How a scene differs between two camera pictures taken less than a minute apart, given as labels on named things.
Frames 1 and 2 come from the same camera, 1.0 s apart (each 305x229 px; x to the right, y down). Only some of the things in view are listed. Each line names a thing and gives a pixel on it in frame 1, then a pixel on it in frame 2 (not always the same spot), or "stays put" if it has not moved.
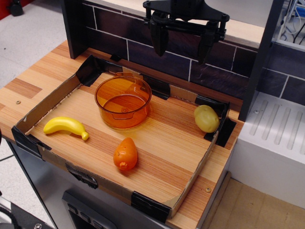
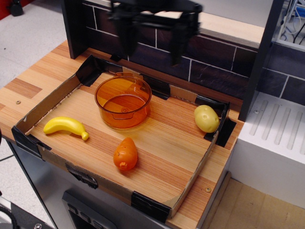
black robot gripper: x=192 y=15 -> x=182 y=15
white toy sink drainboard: x=270 y=152 stays put
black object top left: x=16 y=8 stays put
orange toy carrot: x=125 y=154 stays put
